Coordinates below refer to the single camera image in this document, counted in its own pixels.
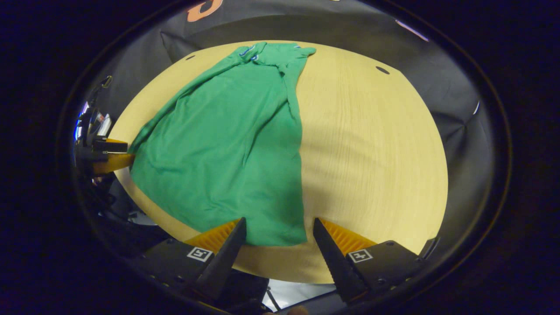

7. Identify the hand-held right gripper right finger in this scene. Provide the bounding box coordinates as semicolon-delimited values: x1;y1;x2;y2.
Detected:
313;217;427;305

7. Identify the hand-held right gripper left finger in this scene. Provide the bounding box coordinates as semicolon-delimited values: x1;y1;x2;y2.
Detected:
131;217;248;307

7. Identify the green T-shirt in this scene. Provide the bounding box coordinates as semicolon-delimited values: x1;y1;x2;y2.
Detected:
128;42;316;246

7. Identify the black backdrop cloth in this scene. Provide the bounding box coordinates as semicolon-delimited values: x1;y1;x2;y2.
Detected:
87;0;497;259

